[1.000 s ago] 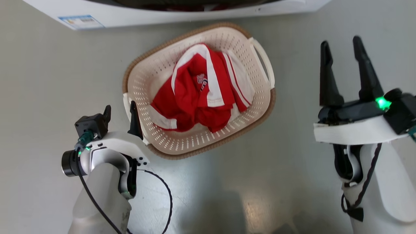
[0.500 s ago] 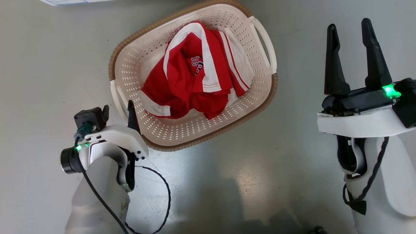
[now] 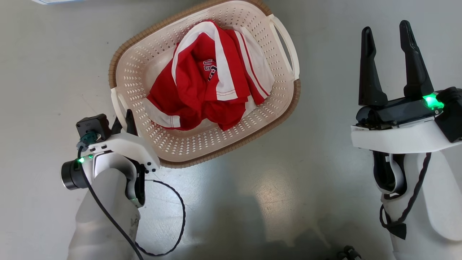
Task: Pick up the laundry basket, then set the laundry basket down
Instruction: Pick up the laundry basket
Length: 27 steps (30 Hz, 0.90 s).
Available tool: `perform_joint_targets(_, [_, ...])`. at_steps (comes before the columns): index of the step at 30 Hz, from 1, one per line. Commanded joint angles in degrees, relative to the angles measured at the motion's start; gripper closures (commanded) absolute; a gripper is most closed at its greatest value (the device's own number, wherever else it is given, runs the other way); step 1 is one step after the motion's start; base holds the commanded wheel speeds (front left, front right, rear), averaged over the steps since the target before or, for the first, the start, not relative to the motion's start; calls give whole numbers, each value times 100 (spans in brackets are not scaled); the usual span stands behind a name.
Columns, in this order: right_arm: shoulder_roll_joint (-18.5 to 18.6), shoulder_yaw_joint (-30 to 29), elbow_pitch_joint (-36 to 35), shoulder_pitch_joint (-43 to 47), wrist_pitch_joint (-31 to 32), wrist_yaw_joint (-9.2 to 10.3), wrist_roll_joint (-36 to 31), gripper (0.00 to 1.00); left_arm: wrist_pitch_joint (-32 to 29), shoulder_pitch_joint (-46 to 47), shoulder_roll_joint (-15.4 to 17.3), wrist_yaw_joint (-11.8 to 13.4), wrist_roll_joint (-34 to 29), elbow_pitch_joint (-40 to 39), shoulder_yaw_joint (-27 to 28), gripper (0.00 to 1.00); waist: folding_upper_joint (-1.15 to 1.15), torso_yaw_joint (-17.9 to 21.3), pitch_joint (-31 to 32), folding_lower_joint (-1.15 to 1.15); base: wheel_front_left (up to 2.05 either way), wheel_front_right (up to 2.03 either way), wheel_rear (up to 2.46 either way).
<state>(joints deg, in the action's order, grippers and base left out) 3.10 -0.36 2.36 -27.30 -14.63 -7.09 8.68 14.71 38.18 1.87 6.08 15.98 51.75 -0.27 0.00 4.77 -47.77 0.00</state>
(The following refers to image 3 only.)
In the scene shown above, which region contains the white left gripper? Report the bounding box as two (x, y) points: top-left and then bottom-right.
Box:
(80, 109), (161, 173)

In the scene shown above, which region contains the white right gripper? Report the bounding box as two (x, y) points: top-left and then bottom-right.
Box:
(350, 20), (462, 155)

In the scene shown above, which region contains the beige plastic laundry basket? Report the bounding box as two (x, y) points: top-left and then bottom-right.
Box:
(108, 0), (301, 169)

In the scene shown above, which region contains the red and white jersey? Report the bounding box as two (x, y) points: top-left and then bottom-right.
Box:
(142, 19), (275, 131)

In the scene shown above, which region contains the left gripper black camera box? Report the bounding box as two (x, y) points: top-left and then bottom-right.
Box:
(75, 113), (112, 144)

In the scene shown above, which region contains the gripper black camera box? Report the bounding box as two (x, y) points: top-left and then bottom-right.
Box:
(75, 113), (112, 144)
(435, 87), (462, 143)

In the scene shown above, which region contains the right gripper black camera box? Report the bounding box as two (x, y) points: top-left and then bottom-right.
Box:
(435, 87), (462, 143)

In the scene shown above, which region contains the smooth black left arm cable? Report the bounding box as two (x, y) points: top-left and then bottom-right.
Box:
(76, 143), (144, 260)

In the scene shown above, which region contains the twisted black left arm cable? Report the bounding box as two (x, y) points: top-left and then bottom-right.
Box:
(134, 179), (187, 257)

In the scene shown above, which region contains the twisted black arm cable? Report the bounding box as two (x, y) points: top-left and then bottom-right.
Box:
(134, 179), (187, 257)
(379, 152), (432, 240)

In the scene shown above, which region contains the twisted black right arm cable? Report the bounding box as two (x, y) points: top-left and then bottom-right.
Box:
(379, 152), (432, 240)

